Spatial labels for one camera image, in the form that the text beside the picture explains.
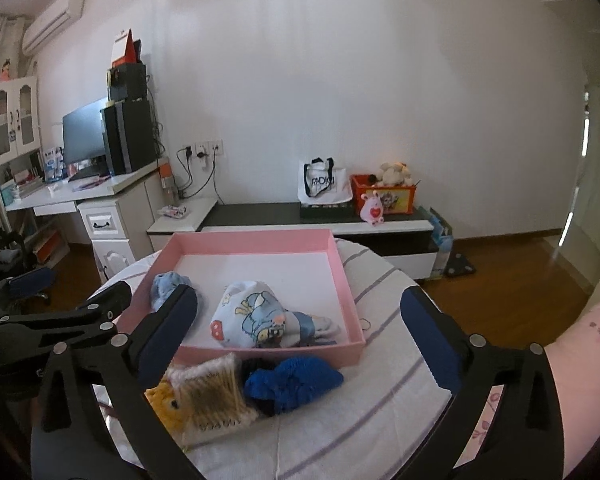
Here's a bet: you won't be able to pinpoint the light blue crocheted doll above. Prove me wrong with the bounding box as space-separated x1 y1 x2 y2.
151 271 191 311

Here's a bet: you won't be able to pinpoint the orange storage box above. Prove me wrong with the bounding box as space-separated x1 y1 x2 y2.
350 174 418 215

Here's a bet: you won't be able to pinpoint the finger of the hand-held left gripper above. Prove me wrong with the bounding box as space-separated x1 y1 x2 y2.
0 281 133 367
0 266 57 312

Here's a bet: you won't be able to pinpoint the black office chair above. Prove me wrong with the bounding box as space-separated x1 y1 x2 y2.
0 230 56 306

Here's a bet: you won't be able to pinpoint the black computer monitor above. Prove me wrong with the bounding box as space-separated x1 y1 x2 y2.
61 96 112 177

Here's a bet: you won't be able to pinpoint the white glass door cabinet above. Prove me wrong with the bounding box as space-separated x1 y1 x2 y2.
0 76 43 166

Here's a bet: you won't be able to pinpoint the low white side cabinet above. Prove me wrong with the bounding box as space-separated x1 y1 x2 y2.
146 197 219 253

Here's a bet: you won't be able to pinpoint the yellow knitted toy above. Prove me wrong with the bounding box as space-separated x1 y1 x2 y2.
144 380 188 431

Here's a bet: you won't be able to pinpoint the cartoon print white cloth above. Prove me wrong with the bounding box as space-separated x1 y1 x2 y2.
209 280 342 350

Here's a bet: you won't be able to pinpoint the beige plush toy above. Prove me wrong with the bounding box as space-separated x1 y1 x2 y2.
372 161 415 187

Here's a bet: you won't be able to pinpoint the blue white carton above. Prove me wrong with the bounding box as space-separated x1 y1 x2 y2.
42 147 65 181

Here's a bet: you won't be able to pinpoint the person's right forearm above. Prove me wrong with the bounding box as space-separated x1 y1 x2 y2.
460 294 600 480

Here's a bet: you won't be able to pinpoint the orange books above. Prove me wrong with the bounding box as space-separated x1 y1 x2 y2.
30 230 71 266

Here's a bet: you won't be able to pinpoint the pink cardboard box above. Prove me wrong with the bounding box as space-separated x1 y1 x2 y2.
115 228 367 367

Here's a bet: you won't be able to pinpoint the white wall sockets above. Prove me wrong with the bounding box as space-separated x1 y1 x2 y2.
181 141 224 158

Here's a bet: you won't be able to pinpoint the black computer tower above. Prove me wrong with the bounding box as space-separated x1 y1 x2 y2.
100 99 159 175

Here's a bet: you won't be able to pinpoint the beige knitted pouch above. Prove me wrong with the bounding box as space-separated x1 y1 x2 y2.
167 352 256 448

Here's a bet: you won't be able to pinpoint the red white cardboard box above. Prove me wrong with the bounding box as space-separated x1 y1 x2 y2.
111 28 142 67

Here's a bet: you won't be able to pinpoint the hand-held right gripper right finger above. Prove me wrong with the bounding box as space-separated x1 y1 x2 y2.
399 286 565 442

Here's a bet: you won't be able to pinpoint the pink toy figure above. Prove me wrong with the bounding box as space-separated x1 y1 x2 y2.
360 192 386 226

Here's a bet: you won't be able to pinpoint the white tote bag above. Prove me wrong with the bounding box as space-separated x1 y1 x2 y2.
298 157 355 206

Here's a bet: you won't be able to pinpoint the white air conditioner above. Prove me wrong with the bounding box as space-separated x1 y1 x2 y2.
21 0 87 57

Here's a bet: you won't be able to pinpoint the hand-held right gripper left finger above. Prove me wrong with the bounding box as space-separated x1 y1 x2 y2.
40 284 201 433

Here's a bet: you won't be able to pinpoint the black box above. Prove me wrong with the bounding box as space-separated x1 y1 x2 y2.
106 62 147 103

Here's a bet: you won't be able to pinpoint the blue boxes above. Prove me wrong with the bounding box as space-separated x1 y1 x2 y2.
427 207 455 281

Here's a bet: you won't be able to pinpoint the black white low cabinet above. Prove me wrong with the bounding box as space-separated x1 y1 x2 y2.
200 202 453 281

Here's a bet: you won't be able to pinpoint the white desk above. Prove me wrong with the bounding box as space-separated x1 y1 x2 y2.
4 157 171 286

